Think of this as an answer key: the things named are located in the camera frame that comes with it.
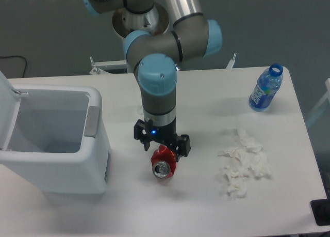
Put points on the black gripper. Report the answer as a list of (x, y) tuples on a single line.
[(146, 132)]

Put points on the crushed red soda can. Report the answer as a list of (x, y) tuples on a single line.
[(163, 162)]

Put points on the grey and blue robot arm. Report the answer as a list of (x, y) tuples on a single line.
[(153, 59)]

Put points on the white bottle cap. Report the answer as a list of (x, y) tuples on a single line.
[(140, 111)]

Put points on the crumpled white tissue paper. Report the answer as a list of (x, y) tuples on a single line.
[(250, 161)]

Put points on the white trash bin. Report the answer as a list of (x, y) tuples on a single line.
[(59, 142)]

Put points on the blue plastic water bottle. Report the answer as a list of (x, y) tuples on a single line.
[(266, 87)]

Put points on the white trash bin lid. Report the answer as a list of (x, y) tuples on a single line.
[(10, 105)]

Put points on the black device at edge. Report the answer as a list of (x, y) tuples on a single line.
[(320, 209)]

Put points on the white furniture at right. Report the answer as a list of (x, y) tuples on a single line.
[(319, 108)]

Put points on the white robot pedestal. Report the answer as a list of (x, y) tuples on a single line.
[(121, 22)]

